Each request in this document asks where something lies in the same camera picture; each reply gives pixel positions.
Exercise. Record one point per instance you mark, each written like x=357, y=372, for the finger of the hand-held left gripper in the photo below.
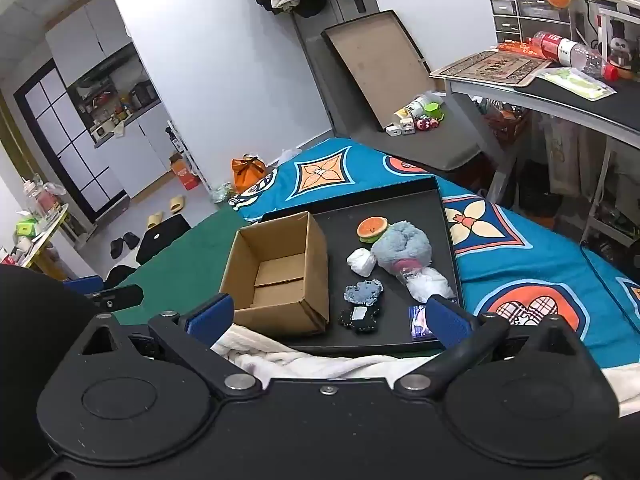
x=82, y=285

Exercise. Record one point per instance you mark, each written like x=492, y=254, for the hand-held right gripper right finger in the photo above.
x=450, y=325

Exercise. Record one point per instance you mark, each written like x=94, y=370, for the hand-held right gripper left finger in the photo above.
x=210, y=316

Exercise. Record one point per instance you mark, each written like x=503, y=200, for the blue tissue packet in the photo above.
x=419, y=322

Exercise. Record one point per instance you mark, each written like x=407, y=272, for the clear plastic bag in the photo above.
x=427, y=285

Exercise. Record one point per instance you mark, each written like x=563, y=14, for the brown cardboard box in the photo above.
x=272, y=260

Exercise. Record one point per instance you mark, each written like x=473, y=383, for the blue denim patch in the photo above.
x=362, y=292

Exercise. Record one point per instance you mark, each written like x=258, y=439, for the grey plush paw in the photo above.
x=400, y=245

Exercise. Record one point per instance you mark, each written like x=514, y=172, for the small white soft bundle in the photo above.
x=361, y=261

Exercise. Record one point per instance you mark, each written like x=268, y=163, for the burger plush toy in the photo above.
x=372, y=230

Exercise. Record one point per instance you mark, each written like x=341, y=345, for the black tray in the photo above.
x=335, y=230

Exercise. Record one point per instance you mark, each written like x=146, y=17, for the dark cloth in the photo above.
x=120, y=275

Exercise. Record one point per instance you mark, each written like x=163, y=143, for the black slipper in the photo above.
x=117, y=248
x=131, y=241

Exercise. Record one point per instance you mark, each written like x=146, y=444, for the yellow round table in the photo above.
x=42, y=247

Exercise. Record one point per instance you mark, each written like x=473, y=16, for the green bed sheet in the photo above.
x=200, y=240

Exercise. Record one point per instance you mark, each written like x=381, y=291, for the green tissue box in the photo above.
x=27, y=229

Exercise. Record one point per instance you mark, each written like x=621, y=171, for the black bag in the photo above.
x=160, y=240

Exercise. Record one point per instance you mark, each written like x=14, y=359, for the blue patterned blanket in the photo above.
x=525, y=270

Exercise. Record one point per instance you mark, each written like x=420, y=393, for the white blanket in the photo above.
x=300, y=365

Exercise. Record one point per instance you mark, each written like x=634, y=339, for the orange cardboard box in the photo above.
x=185, y=175

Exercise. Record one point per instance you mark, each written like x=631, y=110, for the black framed sliding door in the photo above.
x=65, y=140

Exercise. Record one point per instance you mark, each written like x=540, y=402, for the orange bag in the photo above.
x=247, y=172

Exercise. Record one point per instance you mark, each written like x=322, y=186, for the white kitchen cabinet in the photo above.
x=145, y=145

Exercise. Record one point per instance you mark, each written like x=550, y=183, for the white rack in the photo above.
x=187, y=152

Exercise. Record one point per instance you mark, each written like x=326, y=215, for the grey bench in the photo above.
x=430, y=145

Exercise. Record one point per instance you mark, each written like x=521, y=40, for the small white box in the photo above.
x=406, y=127
x=392, y=131

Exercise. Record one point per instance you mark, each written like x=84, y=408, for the red round toys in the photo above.
x=426, y=123

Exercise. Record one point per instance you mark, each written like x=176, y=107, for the orange basket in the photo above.
x=507, y=125

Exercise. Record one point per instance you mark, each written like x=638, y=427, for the green cup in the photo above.
x=435, y=110

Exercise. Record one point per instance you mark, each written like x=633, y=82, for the grey desk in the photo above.
x=575, y=110

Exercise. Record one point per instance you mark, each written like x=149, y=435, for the brown patterned board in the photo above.
x=495, y=67

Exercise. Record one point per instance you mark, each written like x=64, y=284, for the dark grey door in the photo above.
x=320, y=75

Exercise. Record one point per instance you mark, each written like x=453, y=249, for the leaning brown board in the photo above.
x=375, y=65

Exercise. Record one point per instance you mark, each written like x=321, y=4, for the green white plastic packet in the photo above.
x=575, y=82

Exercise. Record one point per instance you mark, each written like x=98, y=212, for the orange packet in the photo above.
x=522, y=50

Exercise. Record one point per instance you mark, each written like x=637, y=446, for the plastic bottle with red label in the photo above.
x=565, y=50

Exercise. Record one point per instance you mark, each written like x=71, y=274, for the grey drawer organizer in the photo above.
x=530, y=15

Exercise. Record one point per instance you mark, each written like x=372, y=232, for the panda figurine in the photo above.
x=622, y=52

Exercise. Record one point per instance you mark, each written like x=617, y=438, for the white desk riser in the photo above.
x=620, y=9

